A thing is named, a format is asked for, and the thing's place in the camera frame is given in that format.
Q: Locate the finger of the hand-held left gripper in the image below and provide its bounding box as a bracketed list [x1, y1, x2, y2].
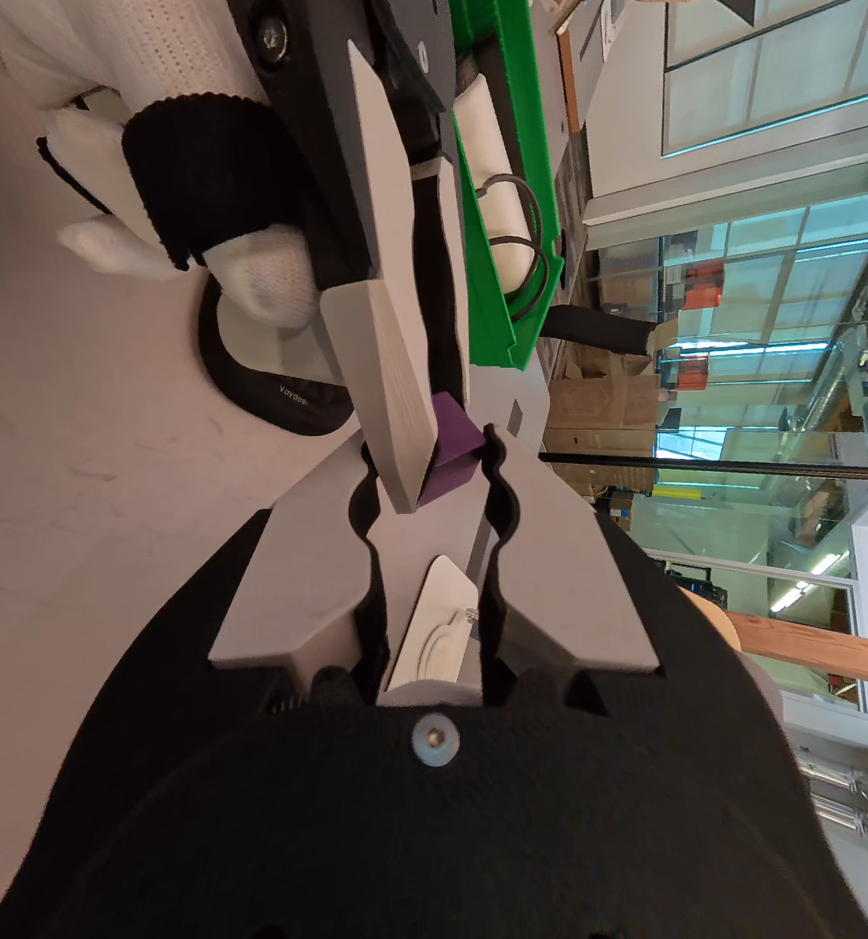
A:
[410, 156, 478, 410]
[318, 39, 436, 516]

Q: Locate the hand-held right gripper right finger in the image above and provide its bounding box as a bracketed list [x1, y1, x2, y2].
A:
[478, 423, 662, 709]

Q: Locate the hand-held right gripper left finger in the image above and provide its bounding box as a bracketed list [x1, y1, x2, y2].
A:
[208, 440, 392, 705]

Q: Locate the purple cube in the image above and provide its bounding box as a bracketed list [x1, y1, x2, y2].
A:
[417, 391, 488, 512]

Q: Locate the person's left hand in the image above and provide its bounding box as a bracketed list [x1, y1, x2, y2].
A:
[0, 0, 321, 331]

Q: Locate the white roll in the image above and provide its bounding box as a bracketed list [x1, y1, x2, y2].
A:
[491, 242, 539, 296]
[478, 179, 532, 243]
[453, 75, 514, 180]

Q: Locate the black cushion pad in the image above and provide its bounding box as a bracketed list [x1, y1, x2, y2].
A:
[198, 282, 363, 440]

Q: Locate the green plastic bin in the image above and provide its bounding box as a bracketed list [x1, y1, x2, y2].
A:
[448, 0, 564, 371]

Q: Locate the dark board on white stand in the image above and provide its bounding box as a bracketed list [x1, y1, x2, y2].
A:
[388, 554, 784, 725]

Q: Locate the black office chair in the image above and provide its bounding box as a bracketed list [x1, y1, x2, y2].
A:
[546, 303, 660, 359]

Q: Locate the black floor lamp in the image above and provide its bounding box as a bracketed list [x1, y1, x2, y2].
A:
[538, 449, 868, 484]

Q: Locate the large cardboard box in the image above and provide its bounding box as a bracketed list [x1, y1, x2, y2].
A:
[544, 356, 662, 456]

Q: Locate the black cable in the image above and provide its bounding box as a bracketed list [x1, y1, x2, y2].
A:
[476, 172, 552, 321]

